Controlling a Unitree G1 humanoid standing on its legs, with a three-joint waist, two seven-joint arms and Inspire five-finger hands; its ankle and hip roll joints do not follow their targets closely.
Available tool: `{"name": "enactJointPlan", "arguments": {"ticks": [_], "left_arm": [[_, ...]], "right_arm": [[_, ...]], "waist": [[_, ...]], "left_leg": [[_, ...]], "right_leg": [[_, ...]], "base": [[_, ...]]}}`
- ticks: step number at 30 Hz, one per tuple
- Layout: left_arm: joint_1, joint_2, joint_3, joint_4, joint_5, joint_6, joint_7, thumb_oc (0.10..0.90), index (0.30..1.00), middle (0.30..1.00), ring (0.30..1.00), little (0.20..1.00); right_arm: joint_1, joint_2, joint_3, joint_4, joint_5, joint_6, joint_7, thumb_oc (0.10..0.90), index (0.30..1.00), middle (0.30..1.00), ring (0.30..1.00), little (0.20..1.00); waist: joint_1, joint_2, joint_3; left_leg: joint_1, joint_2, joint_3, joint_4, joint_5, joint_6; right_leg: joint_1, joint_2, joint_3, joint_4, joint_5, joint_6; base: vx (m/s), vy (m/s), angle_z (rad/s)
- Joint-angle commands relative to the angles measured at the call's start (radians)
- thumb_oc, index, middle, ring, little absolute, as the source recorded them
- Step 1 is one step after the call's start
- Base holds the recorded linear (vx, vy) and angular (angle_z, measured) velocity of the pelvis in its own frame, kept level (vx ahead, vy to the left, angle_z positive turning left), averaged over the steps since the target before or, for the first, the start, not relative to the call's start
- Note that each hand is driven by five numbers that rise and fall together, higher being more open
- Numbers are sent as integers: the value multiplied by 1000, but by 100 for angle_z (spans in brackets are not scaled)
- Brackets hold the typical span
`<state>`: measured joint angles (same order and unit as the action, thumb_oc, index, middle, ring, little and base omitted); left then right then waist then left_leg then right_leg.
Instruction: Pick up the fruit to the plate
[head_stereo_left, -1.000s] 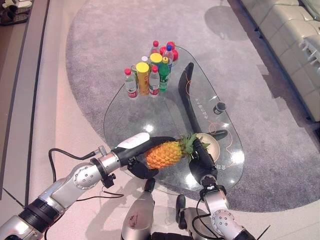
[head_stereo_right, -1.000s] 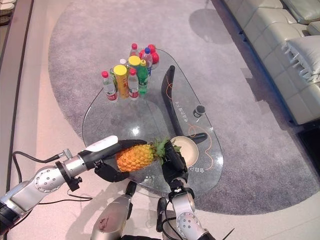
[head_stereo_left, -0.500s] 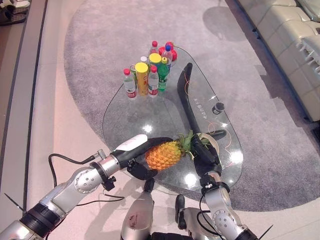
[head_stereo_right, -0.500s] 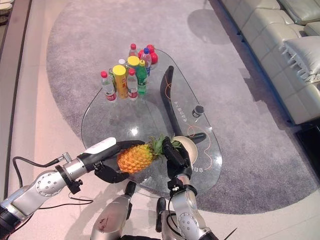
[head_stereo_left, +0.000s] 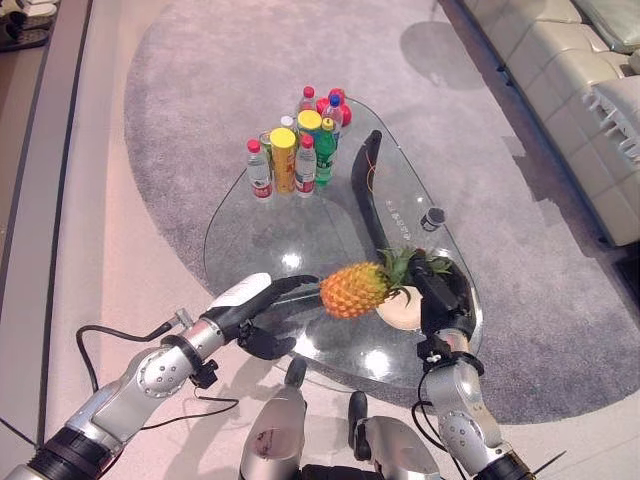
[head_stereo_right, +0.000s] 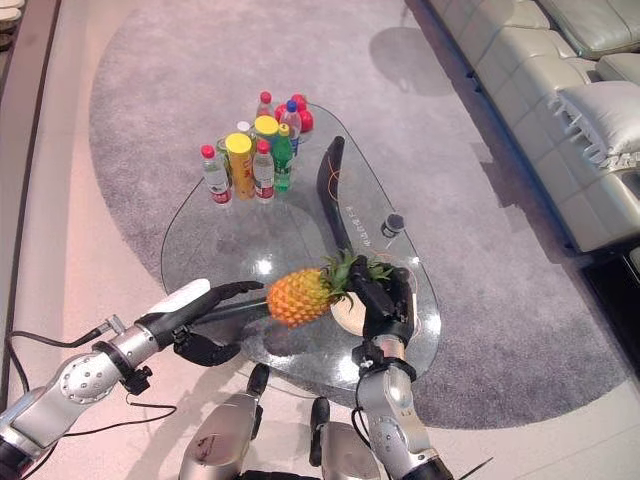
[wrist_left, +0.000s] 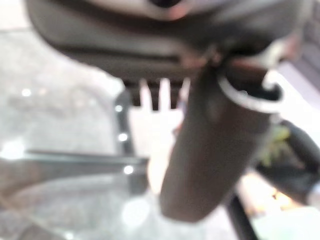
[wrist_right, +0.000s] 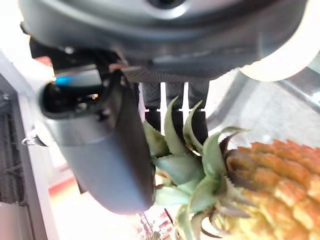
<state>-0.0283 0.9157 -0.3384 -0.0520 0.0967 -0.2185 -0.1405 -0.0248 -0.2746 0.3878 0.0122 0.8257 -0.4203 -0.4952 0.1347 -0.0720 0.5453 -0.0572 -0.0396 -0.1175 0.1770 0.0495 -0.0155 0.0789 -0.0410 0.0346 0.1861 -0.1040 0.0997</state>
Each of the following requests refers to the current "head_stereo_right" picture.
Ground silver robot left leg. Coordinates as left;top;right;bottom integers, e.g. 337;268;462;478
178;363;272;480

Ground glass coffee table top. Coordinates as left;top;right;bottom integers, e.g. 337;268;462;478
159;103;444;395

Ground green soda bottle yellow cap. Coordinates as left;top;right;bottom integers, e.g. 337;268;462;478
271;123;294;194

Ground orange pineapple with green crown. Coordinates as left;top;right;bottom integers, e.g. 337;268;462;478
265;248;397;330

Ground small black cylindrical jar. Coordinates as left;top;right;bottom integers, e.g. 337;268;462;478
380;212;406;239

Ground black low furniture base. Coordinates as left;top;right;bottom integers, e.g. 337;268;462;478
578;247;640;324

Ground beige fringed cushion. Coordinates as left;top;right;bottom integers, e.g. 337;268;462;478
548;81;640;170

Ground silver robot leg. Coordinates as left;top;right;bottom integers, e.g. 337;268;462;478
178;363;272;480
308;396;387;480

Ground beige leather sofa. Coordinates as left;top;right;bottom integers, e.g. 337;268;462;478
428;0;640;254

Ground thin orange wire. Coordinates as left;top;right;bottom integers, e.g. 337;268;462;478
325;162;347;202

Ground green drink can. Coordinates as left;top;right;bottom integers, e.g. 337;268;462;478
215;136;232;187

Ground grey rug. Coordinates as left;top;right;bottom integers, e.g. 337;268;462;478
88;0;629;432

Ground yellow chip can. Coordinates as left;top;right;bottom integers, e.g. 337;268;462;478
224;132;255;202
253;115;280;152

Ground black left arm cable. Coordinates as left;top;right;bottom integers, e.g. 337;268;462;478
6;327;179;439

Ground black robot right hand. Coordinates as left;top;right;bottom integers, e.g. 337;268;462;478
349;267;417;351

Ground round beige plate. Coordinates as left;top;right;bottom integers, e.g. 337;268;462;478
329;293;372;337

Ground beige slippers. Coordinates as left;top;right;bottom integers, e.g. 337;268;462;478
0;0;27;52

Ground silver robot right leg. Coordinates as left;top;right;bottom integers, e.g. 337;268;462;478
308;396;387;480

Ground curved black table support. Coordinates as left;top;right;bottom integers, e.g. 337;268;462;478
315;135;357;252

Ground water bottle blue cap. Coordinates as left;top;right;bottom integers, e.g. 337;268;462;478
278;99;302;157

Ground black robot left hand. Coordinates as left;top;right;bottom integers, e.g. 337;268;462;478
147;278;270;369

